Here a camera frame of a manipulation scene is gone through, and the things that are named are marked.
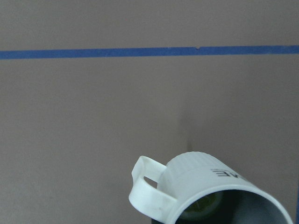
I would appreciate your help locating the green lemon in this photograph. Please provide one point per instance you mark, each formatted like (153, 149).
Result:
(203, 207)

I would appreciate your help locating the brown paper table cover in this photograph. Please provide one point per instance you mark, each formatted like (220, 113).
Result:
(71, 129)

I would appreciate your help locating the white mug with handle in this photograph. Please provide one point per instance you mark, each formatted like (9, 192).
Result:
(163, 192)

